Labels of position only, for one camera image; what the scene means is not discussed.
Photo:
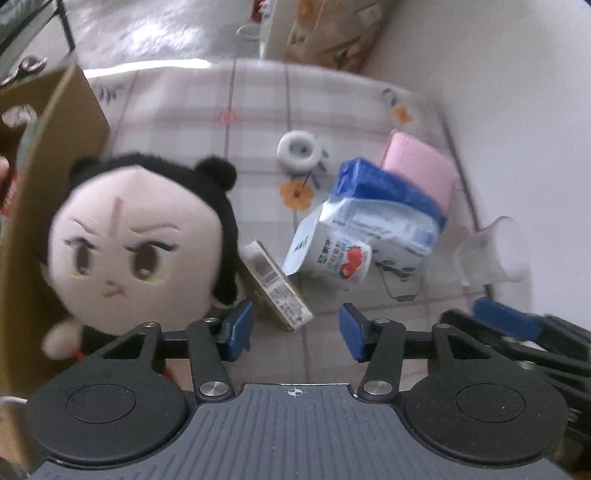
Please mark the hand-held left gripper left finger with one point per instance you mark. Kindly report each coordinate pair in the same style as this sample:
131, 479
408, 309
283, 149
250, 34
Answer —
238, 330

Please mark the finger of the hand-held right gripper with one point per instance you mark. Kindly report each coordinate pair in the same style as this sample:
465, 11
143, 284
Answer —
480, 330
508, 318

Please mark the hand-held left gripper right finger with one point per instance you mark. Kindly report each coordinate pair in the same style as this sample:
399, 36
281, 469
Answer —
353, 332

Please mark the clear plastic cup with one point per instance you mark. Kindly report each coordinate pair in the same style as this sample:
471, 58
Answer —
498, 249

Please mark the black-haired plush doll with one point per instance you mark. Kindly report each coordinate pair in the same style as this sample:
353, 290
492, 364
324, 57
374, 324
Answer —
129, 240

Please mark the blue tissue packet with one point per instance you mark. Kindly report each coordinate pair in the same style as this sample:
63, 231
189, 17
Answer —
383, 189

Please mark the pink sponge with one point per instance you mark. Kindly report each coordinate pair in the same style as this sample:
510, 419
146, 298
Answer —
420, 161

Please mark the red toothpaste tube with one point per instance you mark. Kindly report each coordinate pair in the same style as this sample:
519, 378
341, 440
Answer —
10, 198

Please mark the brown cardboard box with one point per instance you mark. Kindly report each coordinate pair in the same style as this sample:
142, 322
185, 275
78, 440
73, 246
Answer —
60, 129

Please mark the beige small box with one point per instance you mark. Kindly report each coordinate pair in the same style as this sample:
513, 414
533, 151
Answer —
272, 281

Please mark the yogurt cup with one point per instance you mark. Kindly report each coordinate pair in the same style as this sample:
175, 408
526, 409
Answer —
337, 258

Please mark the white tape roll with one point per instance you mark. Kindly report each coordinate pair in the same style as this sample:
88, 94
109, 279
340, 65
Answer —
284, 152

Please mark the plaid tablecloth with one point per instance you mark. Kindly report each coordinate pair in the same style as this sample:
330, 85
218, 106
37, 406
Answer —
184, 120

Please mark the brown slipper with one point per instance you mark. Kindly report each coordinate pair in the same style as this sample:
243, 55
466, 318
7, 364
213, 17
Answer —
30, 63

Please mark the folding bed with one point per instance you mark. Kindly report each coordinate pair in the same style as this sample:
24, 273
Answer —
68, 27

